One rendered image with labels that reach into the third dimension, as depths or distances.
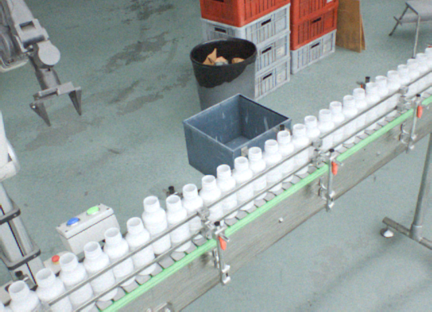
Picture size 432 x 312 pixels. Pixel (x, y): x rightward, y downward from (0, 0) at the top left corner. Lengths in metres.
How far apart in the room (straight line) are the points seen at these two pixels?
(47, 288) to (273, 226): 0.71
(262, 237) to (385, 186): 1.74
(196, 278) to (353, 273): 1.36
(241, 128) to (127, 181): 1.29
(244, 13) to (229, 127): 1.59
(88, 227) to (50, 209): 1.95
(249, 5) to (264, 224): 2.40
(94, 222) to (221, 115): 0.97
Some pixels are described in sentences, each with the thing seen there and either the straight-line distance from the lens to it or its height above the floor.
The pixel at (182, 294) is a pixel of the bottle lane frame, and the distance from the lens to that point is 1.45.
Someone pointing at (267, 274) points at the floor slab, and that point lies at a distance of 2.64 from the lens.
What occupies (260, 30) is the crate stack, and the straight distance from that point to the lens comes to 3.87.
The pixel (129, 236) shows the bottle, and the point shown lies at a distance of 1.27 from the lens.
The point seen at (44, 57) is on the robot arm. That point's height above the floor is 1.47.
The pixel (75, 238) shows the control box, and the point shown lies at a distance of 1.36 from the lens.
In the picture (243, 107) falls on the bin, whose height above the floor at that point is 0.89.
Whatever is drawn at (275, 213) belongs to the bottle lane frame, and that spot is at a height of 0.95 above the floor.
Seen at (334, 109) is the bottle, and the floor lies 1.16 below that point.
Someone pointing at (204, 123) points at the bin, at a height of 0.89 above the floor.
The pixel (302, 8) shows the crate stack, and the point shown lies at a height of 0.55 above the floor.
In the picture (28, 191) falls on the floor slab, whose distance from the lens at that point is 3.53.
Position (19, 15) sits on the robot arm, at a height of 1.55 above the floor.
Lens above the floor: 1.99
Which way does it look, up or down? 35 degrees down
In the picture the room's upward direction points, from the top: 6 degrees counter-clockwise
